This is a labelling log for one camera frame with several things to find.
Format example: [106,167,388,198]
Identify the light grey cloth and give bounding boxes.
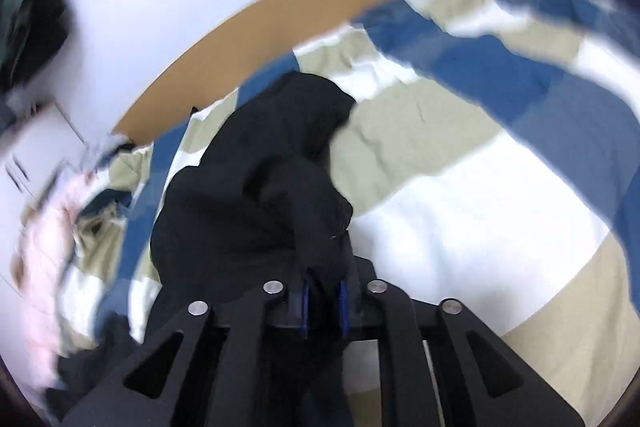
[80,134,136,170]

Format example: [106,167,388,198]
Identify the green hanging clothes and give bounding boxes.
[0,0,46,82]

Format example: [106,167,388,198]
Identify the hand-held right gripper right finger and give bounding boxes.
[337,257,586,427]

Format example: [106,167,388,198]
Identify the black thick garment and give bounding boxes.
[149,71,358,427]

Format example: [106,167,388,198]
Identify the wooden bed headboard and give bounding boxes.
[112,0,576,150]

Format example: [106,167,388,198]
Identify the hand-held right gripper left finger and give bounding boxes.
[60,279,312,427]

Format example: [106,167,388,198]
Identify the blue beige checked blanket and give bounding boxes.
[50,0,640,423]

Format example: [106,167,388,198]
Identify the pink quilt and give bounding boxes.
[10,172,96,388]

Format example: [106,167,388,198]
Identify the white cabinet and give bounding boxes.
[0,99,116,208]

